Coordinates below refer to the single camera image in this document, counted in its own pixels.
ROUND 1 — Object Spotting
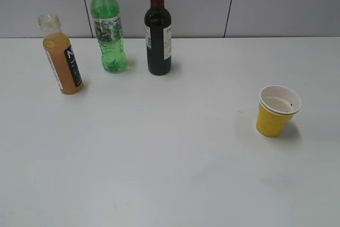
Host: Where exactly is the yellow paper cup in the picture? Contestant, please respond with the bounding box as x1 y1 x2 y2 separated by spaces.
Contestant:
256 85 302 137

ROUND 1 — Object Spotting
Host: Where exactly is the NFC orange juice bottle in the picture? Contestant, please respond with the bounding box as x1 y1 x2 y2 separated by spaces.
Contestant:
38 14 83 95

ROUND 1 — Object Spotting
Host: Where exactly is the dark red wine bottle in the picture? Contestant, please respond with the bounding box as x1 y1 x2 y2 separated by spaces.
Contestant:
144 0 172 75

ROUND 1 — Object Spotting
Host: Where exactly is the green plastic soda bottle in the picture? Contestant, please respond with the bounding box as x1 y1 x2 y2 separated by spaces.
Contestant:
90 0 128 73

